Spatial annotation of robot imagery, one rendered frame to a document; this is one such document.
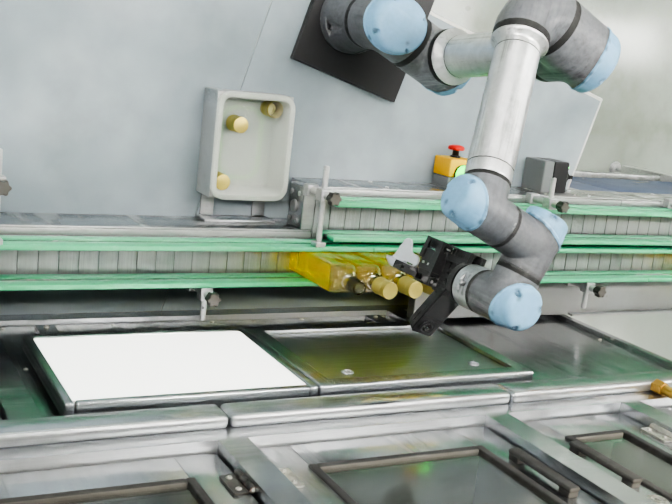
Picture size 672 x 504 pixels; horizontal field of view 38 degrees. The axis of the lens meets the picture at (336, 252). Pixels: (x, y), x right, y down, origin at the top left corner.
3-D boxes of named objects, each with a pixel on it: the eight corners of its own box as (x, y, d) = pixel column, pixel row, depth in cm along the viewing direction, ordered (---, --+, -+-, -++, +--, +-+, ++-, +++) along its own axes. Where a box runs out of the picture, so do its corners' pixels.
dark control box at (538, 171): (519, 186, 248) (540, 192, 241) (524, 156, 246) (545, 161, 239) (544, 188, 252) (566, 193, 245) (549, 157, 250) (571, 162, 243)
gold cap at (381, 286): (370, 294, 190) (381, 300, 186) (372, 276, 189) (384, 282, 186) (385, 293, 192) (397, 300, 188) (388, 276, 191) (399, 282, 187)
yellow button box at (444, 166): (430, 182, 235) (447, 188, 229) (434, 152, 234) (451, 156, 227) (453, 183, 238) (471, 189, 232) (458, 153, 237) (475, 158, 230)
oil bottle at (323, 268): (288, 269, 208) (334, 296, 189) (290, 243, 206) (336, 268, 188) (311, 268, 210) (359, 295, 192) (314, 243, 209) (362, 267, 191)
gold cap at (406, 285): (395, 293, 193) (407, 299, 189) (397, 276, 192) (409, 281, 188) (410, 292, 195) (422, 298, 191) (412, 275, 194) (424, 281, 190)
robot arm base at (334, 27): (342, -32, 209) (363, -31, 200) (393, 6, 216) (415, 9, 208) (307, 30, 209) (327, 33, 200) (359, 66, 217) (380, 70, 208)
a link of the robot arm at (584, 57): (403, 16, 208) (588, -11, 161) (451, 53, 215) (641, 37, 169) (379, 65, 206) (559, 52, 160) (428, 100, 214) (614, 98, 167)
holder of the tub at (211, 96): (193, 215, 209) (206, 223, 202) (205, 87, 203) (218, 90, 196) (266, 217, 217) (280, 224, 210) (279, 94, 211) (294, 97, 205)
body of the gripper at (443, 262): (456, 248, 175) (496, 264, 165) (436, 291, 175) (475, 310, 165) (424, 233, 171) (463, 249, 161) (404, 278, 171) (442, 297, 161)
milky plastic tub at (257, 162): (195, 191, 207) (210, 199, 200) (204, 86, 203) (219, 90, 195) (270, 194, 215) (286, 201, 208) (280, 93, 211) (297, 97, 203)
